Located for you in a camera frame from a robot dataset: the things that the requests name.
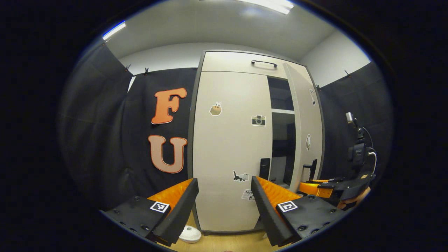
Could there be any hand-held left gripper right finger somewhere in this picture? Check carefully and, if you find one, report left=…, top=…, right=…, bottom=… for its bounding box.
left=251, top=176, right=354, bottom=247

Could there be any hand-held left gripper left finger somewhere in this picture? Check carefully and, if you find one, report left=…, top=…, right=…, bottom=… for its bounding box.
left=100, top=178, right=199, bottom=247

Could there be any black door handle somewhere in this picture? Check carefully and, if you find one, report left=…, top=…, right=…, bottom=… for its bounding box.
left=302, top=159, right=318, bottom=182
left=259, top=158, right=271, bottom=181

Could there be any cabinet door with headphones sticker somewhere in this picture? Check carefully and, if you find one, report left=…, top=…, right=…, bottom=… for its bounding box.
left=283, top=62, right=324, bottom=193

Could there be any cabinet door with camera sticker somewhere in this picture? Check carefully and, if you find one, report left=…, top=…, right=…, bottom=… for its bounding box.
left=192, top=71, right=273, bottom=232

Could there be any beige double-door shoe cabinet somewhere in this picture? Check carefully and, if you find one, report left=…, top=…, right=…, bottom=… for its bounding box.
left=187, top=50, right=326, bottom=236

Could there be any white shoe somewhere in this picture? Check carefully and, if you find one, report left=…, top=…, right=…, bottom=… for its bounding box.
left=178, top=226, right=202, bottom=244

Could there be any beige cabinet drawer front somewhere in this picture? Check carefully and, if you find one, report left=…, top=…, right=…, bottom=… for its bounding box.
left=201, top=51, right=308, bottom=79

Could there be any black backdrop cloth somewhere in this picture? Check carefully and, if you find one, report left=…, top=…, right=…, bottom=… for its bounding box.
left=58, top=44, right=198, bottom=212
left=317, top=61, right=394, bottom=196

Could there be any wide ceiling light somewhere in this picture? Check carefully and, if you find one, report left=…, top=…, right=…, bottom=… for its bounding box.
left=233, top=0, right=294, bottom=15

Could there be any narrow ceiling light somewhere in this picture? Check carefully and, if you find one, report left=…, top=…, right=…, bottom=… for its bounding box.
left=102, top=21, right=126, bottom=41

